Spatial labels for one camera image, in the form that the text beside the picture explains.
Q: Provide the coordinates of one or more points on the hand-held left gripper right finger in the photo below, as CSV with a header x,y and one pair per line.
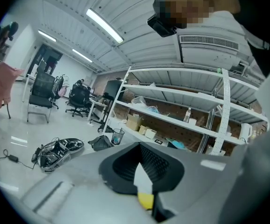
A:
x,y
195,183

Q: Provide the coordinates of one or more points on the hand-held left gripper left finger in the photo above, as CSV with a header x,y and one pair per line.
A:
x,y
79,195

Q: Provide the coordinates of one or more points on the yellow corn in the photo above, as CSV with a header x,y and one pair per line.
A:
x,y
145,199

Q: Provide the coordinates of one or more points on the turquoise cloth bundle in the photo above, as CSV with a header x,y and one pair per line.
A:
x,y
177,144

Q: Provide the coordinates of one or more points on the open grey suitcase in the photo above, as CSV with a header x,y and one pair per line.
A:
x,y
55,154

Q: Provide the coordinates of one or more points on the black framed label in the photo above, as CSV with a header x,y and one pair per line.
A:
x,y
159,142

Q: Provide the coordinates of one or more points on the black bag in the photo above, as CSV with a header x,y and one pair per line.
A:
x,y
101,143

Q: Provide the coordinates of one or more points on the white cup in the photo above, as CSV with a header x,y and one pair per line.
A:
x,y
192,121

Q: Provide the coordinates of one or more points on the white box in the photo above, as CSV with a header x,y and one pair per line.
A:
x,y
151,134

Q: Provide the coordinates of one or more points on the clear water bottle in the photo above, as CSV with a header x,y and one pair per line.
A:
x,y
187,115

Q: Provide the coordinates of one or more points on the black mesh wastebasket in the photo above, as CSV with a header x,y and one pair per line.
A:
x,y
118,136

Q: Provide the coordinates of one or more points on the white kettle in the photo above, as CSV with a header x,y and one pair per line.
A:
x,y
245,133

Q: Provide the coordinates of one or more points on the small beige box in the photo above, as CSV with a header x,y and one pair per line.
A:
x,y
143,129

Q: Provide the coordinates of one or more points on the black power adapter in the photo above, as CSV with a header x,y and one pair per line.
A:
x,y
13,158

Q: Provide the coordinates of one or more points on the light blue cloth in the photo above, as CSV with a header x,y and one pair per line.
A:
x,y
153,109

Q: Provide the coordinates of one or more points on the cardboard box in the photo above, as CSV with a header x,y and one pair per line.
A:
x,y
133,122

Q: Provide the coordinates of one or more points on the white metal shelf rack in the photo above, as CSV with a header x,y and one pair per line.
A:
x,y
170,94

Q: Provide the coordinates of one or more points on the white desk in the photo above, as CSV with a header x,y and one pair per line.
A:
x,y
97,102

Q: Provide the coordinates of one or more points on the black swivel office chair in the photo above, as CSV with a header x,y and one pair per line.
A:
x,y
77,97

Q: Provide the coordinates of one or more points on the clear plastic bag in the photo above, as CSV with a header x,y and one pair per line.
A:
x,y
138,101

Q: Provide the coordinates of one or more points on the pink bag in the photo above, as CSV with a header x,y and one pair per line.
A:
x,y
61,92

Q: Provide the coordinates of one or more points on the black mesh cantilever chair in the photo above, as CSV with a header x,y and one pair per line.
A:
x,y
42,87

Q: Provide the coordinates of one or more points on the small green item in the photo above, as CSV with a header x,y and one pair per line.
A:
x,y
219,70

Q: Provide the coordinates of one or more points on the long ceiling light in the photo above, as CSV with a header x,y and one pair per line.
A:
x,y
82,55
104,24
46,35

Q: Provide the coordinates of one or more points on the person's torso in black shirt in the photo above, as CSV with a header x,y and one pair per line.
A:
x,y
263,59

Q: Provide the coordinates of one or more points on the white ceiling air conditioner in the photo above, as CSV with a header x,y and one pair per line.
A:
x,y
209,42

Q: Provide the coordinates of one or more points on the black head-worn camera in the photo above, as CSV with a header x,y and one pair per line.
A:
x,y
163,27

